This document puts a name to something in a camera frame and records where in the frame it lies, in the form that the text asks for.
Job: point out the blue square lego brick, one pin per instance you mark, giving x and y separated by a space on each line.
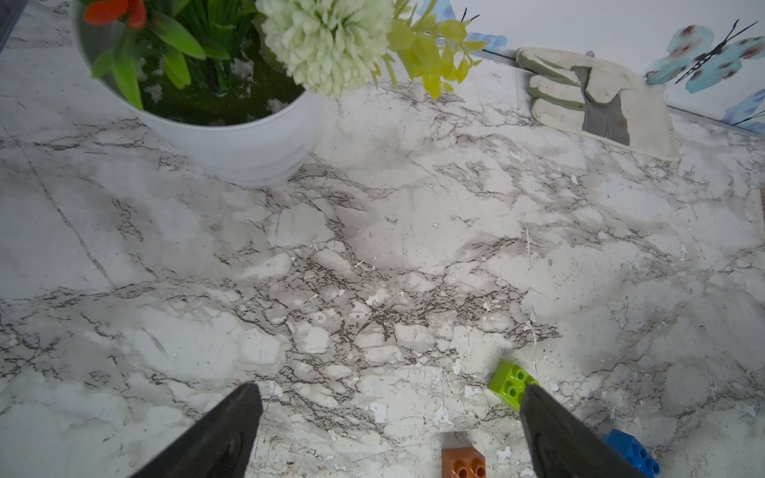
633 451

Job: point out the orange lego brick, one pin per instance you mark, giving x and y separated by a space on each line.
465 462

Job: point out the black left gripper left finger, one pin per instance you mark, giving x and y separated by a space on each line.
218 445

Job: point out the green lego brick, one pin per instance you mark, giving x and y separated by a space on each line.
509 383

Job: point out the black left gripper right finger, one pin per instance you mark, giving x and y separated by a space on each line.
560 445

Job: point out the white flower pot plant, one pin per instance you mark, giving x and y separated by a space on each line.
237 86

